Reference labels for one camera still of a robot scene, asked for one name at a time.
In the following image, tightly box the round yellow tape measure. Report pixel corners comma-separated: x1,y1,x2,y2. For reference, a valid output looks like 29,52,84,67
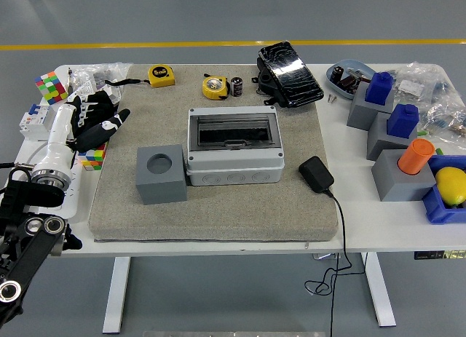
202,74,231,100

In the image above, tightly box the black adapter cord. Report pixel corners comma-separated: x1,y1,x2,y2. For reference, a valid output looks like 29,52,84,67
304,189,366,337

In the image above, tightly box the grey-brown mat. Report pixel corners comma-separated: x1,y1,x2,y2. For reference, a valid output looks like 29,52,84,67
89,63,340,244

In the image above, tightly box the white power strip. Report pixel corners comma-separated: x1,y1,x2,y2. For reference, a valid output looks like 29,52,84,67
58,143,87,219

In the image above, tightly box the grey block with round hole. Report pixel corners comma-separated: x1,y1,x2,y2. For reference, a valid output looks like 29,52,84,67
135,143,189,207

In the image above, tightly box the blue plastic bin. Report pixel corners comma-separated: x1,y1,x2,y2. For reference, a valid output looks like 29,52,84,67
422,154,466,226

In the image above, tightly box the clear plastic parts bag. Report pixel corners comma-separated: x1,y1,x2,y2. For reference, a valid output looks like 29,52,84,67
418,96,466,142
392,62,453,109

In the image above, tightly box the grey block holder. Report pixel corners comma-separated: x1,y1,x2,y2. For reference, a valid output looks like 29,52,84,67
366,111,420,162
371,148,438,203
346,82,396,132

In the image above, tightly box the black cloth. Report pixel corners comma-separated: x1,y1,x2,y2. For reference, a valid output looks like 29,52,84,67
68,90,119,141

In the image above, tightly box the brown capacitor in dish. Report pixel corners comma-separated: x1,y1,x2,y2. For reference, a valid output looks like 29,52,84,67
338,74,362,92

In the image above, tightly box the small multicolour puzzle cube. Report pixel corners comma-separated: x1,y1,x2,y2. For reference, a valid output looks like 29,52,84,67
76,141,110,172

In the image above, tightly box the blue block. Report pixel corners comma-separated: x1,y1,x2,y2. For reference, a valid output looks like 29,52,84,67
365,71,395,106
386,103,420,139

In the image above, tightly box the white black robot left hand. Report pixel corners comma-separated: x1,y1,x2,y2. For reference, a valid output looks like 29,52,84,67
31,92,132,175

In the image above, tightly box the black power adapter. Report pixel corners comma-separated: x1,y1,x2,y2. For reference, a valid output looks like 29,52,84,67
298,155,335,194

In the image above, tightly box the small black capacitor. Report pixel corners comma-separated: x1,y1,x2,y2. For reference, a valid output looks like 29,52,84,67
229,76,245,98

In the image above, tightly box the glossy black case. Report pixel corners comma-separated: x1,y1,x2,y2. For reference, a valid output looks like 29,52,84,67
256,41,325,109

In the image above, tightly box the square yellow tape measure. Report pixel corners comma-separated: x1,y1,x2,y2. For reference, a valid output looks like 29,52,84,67
104,65,176,89

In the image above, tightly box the large multicolour puzzle cube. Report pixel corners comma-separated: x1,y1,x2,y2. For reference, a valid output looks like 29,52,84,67
34,71,71,106

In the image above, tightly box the white circuit breaker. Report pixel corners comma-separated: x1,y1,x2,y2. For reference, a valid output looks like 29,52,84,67
18,103,61,142

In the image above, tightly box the blue-grey oval dish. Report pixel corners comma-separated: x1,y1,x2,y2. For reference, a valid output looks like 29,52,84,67
326,59,376,100

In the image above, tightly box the yellow mango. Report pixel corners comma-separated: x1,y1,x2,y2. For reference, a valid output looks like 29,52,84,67
435,166,466,208

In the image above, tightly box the white table leg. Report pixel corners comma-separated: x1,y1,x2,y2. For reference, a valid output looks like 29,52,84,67
102,256,132,335
362,252,397,328

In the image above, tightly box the black table control panel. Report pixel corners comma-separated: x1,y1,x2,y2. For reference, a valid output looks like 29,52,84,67
414,250,466,261

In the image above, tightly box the grey junction box clear lid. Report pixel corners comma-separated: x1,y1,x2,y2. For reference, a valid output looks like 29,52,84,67
186,106,286,187

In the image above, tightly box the clear plastic bag pile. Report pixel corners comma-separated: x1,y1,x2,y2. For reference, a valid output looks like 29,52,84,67
67,62,134,114

